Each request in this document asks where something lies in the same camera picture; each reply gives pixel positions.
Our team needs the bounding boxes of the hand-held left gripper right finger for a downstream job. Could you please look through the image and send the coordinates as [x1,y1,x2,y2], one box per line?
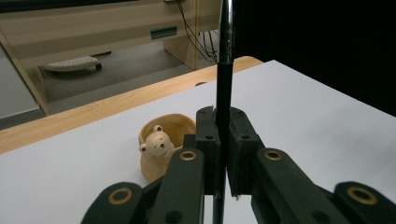
[228,106,266,198]

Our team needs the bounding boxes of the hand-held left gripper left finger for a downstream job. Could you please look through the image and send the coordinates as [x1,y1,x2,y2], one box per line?
[183,105,222,195]

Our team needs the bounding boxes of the black powder makeup brush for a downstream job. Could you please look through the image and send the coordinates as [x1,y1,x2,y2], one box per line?
[212,0,235,224]

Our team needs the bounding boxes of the tan cup with bear figure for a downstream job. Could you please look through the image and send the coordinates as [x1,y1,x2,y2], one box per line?
[138,113,198,184]

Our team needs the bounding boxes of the white board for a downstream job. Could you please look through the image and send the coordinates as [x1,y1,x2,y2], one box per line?
[0,60,396,224]

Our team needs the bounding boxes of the light wooden table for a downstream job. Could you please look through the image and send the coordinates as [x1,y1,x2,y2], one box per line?
[0,55,264,155]

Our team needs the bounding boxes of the dark curtain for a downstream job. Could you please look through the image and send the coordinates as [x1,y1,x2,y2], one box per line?
[233,0,396,118]

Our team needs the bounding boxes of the white wheeled platform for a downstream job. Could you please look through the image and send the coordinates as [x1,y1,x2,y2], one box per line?
[43,55,104,73]

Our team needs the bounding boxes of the beige cabinet shelf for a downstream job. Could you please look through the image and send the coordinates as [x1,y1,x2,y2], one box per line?
[0,0,225,115]

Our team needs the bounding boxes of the black hanging cables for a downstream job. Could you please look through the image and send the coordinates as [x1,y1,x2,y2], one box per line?
[176,0,219,63]

